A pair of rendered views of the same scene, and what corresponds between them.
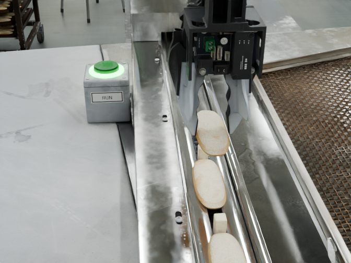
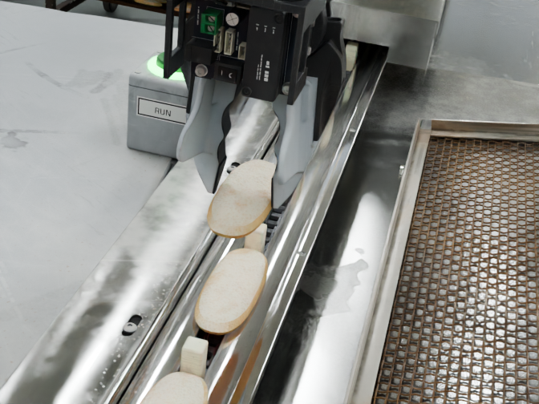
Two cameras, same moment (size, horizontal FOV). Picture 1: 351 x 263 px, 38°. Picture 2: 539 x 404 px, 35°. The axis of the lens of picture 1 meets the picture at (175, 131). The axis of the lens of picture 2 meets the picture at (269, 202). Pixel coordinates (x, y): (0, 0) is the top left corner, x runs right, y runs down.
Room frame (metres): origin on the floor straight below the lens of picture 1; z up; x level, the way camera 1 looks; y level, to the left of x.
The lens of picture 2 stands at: (0.05, -0.19, 1.20)
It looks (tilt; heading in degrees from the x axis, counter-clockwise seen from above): 30 degrees down; 16
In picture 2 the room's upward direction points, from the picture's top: 8 degrees clockwise
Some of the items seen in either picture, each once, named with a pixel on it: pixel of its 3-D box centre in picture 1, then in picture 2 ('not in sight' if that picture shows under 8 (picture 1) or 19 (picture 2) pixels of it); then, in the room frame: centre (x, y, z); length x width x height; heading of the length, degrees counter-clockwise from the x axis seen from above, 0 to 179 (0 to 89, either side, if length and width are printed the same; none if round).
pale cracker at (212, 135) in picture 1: (210, 129); (247, 191); (0.51, -0.04, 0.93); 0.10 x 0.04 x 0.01; 5
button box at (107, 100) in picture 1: (110, 101); (176, 122); (0.74, 0.11, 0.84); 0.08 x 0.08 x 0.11; 5
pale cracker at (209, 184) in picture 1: (208, 180); (233, 284); (0.50, -0.04, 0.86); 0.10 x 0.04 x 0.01; 5
